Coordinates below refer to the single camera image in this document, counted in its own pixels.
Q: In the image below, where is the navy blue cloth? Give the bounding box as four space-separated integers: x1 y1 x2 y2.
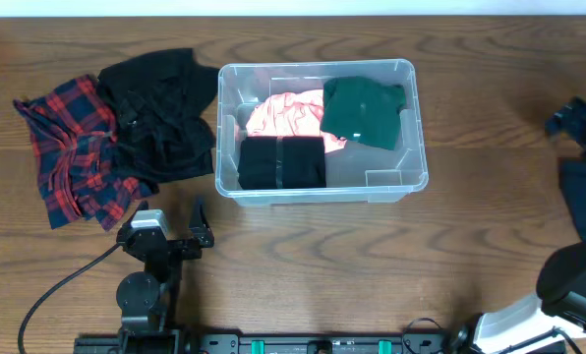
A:
558 160 586 241

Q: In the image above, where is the black cloth with band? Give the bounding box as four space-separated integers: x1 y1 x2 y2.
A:
238 136 326 190

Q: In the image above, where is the black garment pile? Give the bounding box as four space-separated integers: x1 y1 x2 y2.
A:
96 48 218 183

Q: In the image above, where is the red navy plaid shirt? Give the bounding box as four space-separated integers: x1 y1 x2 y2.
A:
13 75 158 231

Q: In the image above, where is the pink cloth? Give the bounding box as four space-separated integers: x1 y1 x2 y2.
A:
246 89 346 153

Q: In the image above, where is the dark green cloth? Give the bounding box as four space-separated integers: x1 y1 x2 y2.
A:
321 77 406 150

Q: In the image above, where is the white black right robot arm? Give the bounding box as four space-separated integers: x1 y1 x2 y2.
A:
443 97 586 354

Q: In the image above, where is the clear plastic storage bin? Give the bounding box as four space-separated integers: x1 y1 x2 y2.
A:
215 59 429 206

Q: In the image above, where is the black mounting rail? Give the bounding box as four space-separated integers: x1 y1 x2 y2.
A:
73 333 450 354

